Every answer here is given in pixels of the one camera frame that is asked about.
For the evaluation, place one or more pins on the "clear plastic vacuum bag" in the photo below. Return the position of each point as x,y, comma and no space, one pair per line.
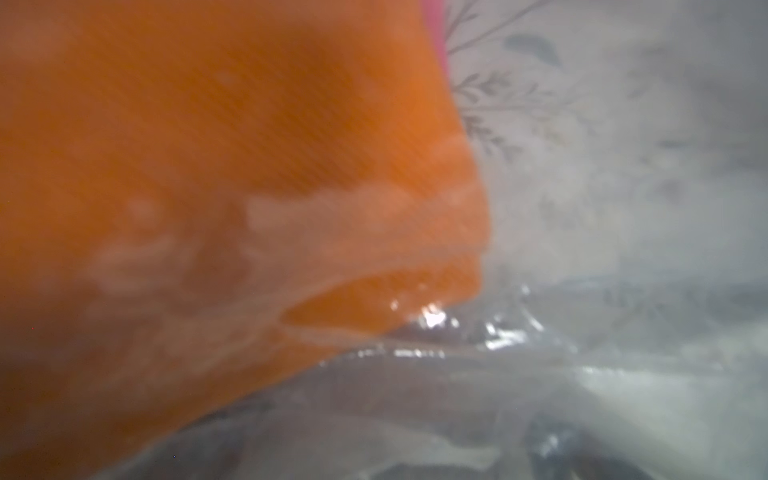
602,378

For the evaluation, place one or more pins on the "orange trousers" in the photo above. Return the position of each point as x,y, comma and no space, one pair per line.
200,199

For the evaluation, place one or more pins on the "folded pink cloth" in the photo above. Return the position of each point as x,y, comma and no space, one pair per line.
434,19

